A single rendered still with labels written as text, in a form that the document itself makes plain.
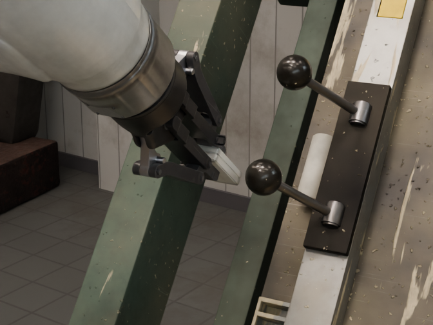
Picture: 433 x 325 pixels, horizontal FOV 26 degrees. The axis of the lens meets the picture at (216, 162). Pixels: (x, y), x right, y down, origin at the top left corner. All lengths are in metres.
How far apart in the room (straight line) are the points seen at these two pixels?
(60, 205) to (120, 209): 3.77
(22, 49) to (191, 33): 0.53
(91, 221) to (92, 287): 3.56
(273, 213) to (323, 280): 0.17
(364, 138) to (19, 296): 3.02
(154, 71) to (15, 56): 0.12
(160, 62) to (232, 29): 0.48
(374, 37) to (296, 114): 0.15
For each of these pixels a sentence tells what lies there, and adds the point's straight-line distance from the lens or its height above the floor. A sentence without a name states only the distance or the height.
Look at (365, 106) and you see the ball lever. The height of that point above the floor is 1.46.
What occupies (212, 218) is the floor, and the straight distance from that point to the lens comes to 4.65.
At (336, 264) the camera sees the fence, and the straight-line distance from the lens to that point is 1.01.
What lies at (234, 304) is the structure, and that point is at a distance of 1.13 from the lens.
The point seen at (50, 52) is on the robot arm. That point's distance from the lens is 0.67.
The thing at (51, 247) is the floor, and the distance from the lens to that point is 4.39.
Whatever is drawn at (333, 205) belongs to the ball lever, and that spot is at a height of 1.37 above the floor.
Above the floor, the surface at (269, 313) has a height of 1.24.
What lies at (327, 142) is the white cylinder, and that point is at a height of 1.41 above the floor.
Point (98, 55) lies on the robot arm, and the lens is 0.68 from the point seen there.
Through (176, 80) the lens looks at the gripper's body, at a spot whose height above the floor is 1.54.
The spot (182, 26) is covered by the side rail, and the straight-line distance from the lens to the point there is 1.19.
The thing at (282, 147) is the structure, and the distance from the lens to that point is 1.18.
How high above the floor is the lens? 1.73
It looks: 18 degrees down
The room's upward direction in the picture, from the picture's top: straight up
